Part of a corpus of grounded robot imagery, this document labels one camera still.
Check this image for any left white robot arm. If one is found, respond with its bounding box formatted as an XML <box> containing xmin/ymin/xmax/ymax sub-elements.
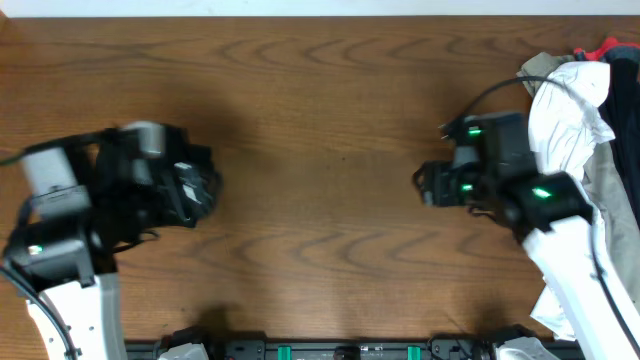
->
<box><xmin>1</xmin><ymin>121</ymin><xmax>221</xmax><ymax>359</ymax></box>

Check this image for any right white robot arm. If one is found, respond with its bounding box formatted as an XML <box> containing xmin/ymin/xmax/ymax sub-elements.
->
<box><xmin>412</xmin><ymin>160</ymin><xmax>639</xmax><ymax>359</ymax></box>

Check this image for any white shirt in pile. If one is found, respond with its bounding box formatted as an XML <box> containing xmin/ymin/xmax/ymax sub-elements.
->
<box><xmin>528</xmin><ymin>60</ymin><xmax>617</xmax><ymax>341</ymax></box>

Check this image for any grey-beige garment in pile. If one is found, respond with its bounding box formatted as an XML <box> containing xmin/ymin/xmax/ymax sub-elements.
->
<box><xmin>518</xmin><ymin>52</ymin><xmax>639</xmax><ymax>303</ymax></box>

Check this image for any black garment in pile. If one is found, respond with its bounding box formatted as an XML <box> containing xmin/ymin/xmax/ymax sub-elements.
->
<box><xmin>599</xmin><ymin>59</ymin><xmax>639</xmax><ymax>222</ymax></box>

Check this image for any red garment in pile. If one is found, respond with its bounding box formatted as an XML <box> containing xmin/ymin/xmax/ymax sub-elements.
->
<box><xmin>573</xmin><ymin>37</ymin><xmax>639</xmax><ymax>63</ymax></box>

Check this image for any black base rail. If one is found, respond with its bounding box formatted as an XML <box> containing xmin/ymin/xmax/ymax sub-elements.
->
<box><xmin>125</xmin><ymin>325</ymin><xmax>585</xmax><ymax>360</ymax></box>

